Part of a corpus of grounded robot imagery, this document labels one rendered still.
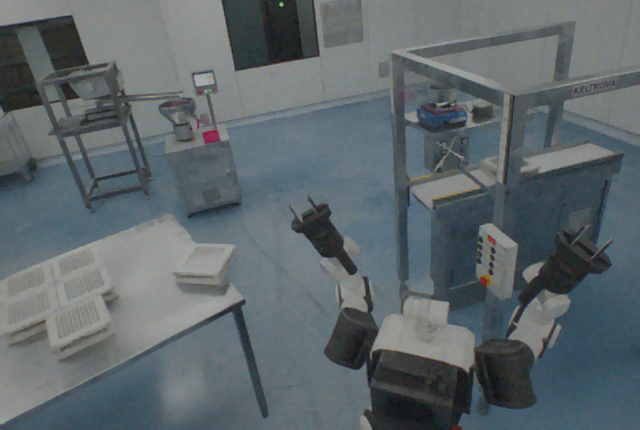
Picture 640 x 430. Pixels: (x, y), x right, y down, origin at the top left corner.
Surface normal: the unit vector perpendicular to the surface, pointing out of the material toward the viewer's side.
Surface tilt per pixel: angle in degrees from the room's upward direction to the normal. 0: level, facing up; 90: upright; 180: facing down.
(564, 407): 0
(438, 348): 0
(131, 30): 90
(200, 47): 90
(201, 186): 90
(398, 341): 0
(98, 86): 90
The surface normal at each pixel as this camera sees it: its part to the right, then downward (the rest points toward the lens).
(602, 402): -0.12, -0.88
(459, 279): 0.26, 0.43
